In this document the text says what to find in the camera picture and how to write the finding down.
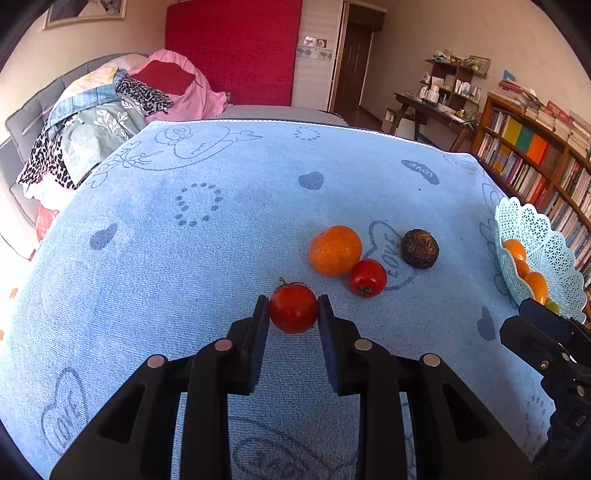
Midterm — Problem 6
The blue denim garment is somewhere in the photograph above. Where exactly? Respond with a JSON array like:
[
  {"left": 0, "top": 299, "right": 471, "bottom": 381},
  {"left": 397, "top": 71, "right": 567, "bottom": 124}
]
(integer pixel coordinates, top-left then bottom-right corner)
[{"left": 48, "top": 69, "right": 127, "bottom": 121}]

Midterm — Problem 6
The light blue lace-pattern basket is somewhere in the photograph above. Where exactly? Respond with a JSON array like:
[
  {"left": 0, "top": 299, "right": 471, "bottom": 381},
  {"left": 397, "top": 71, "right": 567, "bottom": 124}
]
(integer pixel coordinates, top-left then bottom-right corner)
[{"left": 494, "top": 197, "right": 588, "bottom": 323}]

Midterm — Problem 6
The dark wrinkled passion fruit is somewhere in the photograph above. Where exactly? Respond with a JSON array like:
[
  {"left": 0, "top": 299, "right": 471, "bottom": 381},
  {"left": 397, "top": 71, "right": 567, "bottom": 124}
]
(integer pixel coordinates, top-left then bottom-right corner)
[{"left": 400, "top": 229, "right": 438, "bottom": 268}]

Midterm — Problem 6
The wooden desktop shelf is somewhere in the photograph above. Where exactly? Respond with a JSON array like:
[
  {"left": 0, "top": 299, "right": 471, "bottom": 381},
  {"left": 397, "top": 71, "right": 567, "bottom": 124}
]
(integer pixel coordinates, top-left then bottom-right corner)
[{"left": 425, "top": 58, "right": 490, "bottom": 100}]

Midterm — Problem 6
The large orange tomato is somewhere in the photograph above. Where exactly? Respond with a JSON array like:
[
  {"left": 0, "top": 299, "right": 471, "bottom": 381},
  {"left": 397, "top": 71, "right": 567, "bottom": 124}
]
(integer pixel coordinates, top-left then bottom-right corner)
[{"left": 523, "top": 271, "right": 549, "bottom": 305}]

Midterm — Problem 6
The wooden bookshelf with books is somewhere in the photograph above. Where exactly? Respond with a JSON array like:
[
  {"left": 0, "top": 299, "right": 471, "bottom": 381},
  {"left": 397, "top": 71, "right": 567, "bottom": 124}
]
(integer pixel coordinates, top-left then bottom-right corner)
[{"left": 471, "top": 80, "right": 591, "bottom": 287}]

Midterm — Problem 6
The grey sofa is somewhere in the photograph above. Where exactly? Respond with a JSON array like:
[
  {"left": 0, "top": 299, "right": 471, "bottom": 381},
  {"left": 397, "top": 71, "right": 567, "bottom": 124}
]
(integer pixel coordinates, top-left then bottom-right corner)
[{"left": 4, "top": 53, "right": 153, "bottom": 232}]

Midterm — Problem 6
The red tomato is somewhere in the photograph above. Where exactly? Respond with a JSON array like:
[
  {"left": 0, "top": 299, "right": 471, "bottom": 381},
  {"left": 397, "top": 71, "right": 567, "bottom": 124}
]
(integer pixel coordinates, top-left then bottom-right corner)
[
  {"left": 269, "top": 278, "right": 319, "bottom": 334},
  {"left": 349, "top": 258, "right": 387, "bottom": 298}
]

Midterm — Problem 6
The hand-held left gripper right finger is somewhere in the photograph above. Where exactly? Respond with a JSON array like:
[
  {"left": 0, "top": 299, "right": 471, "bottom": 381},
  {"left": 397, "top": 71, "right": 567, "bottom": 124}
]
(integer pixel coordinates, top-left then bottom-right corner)
[{"left": 317, "top": 294, "right": 539, "bottom": 480}]

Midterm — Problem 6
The blue printed towel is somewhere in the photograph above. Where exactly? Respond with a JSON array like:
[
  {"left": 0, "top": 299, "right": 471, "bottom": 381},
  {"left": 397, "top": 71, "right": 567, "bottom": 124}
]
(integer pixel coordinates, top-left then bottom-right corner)
[{"left": 0, "top": 119, "right": 559, "bottom": 480}]

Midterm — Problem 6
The white slatted cabinet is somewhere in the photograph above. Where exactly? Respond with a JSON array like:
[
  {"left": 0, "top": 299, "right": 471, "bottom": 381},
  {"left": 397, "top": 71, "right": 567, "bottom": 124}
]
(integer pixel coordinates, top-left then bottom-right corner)
[{"left": 292, "top": 0, "right": 345, "bottom": 112}]

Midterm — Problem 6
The brown wooden door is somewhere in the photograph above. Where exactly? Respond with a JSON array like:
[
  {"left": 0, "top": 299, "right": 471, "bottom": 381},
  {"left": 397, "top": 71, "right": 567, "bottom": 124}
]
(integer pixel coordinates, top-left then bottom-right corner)
[{"left": 332, "top": 14, "right": 384, "bottom": 121}]

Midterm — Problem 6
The small orange tomato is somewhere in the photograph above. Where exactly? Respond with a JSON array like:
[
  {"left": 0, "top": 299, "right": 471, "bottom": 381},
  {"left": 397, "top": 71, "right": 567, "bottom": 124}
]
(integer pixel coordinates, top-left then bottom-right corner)
[{"left": 503, "top": 239, "right": 528, "bottom": 264}]

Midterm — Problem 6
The dark wooden desk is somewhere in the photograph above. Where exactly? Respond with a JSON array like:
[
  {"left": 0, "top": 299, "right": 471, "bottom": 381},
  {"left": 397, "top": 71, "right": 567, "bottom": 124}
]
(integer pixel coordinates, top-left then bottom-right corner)
[{"left": 385, "top": 92, "right": 481, "bottom": 148}]

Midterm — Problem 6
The pink blanket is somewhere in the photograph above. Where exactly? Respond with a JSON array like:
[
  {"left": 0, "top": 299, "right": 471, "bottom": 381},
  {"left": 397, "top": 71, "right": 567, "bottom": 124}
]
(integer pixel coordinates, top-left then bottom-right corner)
[{"left": 131, "top": 50, "right": 232, "bottom": 121}]

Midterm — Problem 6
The leopard print garment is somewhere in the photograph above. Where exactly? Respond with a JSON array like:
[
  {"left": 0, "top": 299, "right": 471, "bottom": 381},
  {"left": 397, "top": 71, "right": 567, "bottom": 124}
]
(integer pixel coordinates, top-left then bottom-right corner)
[
  {"left": 18, "top": 129, "right": 77, "bottom": 190},
  {"left": 115, "top": 78, "right": 174, "bottom": 116}
]

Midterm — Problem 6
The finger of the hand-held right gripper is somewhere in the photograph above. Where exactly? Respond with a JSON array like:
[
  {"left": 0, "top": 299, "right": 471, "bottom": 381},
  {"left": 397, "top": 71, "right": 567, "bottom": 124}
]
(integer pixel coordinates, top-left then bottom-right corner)
[
  {"left": 519, "top": 298, "right": 576, "bottom": 343},
  {"left": 499, "top": 316, "right": 562, "bottom": 373}
]

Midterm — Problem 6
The grey leaf-print blanket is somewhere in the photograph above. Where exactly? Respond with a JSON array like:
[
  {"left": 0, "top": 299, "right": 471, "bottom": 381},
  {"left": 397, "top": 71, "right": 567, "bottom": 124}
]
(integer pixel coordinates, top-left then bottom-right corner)
[{"left": 62, "top": 99, "right": 148, "bottom": 181}]

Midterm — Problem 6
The red padded panel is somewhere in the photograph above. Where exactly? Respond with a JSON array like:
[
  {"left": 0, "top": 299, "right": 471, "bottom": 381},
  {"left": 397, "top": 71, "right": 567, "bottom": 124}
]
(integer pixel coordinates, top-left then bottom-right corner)
[{"left": 165, "top": 0, "right": 303, "bottom": 107}]

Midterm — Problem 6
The red pillow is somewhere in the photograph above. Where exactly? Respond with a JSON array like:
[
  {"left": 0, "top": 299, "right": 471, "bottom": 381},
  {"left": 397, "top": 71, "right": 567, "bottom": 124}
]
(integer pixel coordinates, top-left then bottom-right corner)
[{"left": 131, "top": 61, "right": 195, "bottom": 95}]

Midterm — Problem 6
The framed wall picture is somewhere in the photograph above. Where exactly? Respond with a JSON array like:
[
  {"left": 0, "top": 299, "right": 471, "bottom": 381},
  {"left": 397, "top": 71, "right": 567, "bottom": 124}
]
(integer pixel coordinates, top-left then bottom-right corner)
[{"left": 42, "top": 0, "right": 126, "bottom": 31}]

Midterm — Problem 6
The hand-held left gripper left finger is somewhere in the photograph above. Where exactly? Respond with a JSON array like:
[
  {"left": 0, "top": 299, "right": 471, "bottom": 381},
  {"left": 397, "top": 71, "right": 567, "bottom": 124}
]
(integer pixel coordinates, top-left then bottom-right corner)
[{"left": 50, "top": 295, "right": 271, "bottom": 480}]

